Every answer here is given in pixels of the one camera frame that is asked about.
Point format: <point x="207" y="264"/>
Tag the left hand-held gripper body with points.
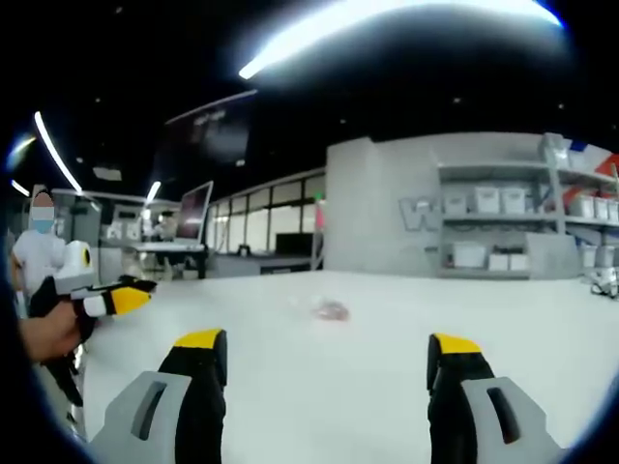
<point x="72" y="270"/>

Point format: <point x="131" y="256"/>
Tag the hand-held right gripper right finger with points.
<point x="454" y="415"/>

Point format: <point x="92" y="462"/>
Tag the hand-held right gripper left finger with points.
<point x="193" y="415"/>

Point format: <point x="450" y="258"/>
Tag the clear resealable bag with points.
<point x="331" y="310"/>

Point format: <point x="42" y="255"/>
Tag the person's left hand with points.
<point x="48" y="334"/>

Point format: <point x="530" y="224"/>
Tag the white desk with black legs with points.
<point x="169" y="248"/>

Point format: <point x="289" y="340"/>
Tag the monitor with purple screen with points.
<point x="194" y="215"/>

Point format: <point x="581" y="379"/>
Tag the black flat screen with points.
<point x="295" y="243"/>

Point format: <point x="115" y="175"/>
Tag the dark hanging screen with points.
<point x="208" y="130"/>

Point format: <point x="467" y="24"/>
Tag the spare white gripper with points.
<point x="604" y="284"/>

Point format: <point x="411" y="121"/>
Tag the group of white storage bins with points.
<point x="486" y="199"/>

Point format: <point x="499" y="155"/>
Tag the grey shelf unit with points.
<point x="551" y="193"/>

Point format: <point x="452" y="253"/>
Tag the long ceiling light strip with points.
<point x="348" y="29"/>

